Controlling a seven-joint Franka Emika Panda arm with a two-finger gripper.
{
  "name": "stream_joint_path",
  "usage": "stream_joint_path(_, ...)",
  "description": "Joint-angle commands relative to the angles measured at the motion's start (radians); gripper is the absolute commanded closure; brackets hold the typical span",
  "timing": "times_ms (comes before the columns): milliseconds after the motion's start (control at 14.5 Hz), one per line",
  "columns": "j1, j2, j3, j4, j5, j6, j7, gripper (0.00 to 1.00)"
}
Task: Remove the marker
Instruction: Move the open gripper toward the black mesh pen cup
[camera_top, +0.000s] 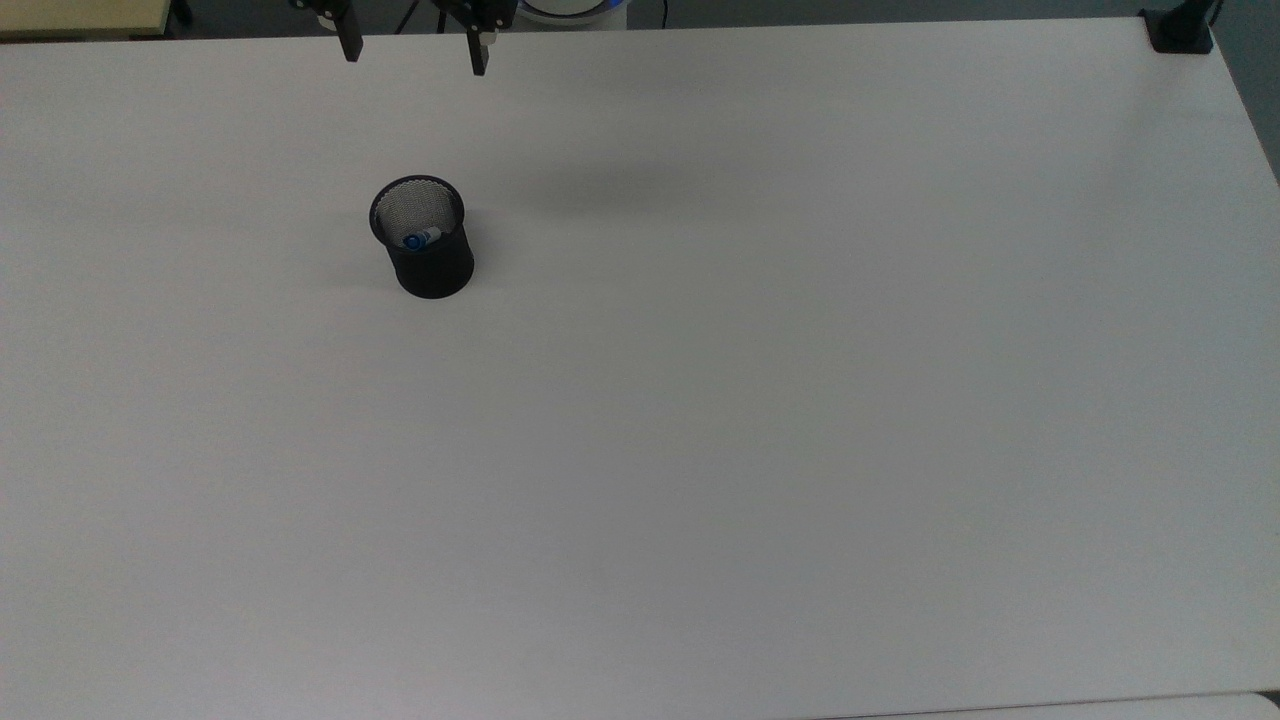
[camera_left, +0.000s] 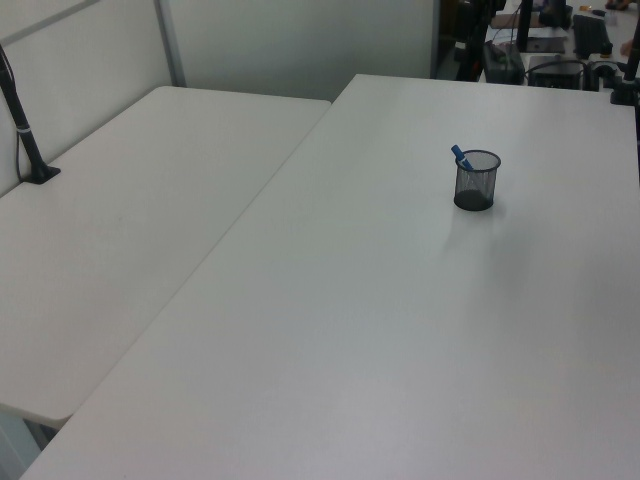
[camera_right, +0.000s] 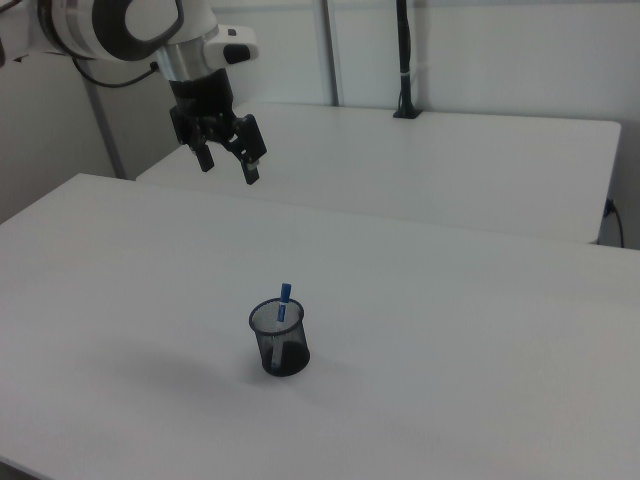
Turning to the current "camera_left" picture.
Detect blue and white marker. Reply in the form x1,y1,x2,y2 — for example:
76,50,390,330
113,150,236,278
450,144,475,172

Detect black monitor stand pole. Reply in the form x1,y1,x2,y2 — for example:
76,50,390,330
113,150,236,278
515,0,534,52

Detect dark leaning stand with red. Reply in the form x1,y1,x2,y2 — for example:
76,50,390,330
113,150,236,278
453,0,496,81

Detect white papers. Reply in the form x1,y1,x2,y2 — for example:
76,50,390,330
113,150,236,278
491,23,572,54

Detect black box device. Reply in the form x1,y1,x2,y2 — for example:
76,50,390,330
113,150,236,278
526,54,587,91

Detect black clamp stand pole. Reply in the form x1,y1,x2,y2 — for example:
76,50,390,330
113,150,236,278
608,29,640,106

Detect black mesh pen cup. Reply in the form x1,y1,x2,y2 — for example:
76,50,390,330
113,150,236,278
453,149,502,212

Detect black pole with base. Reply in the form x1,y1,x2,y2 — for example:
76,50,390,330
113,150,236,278
0,43,62,186

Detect grey partition frame post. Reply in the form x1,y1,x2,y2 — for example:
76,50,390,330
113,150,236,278
153,0,188,88

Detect black cable along pole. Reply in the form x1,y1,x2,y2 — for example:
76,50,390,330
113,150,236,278
0,49,25,181

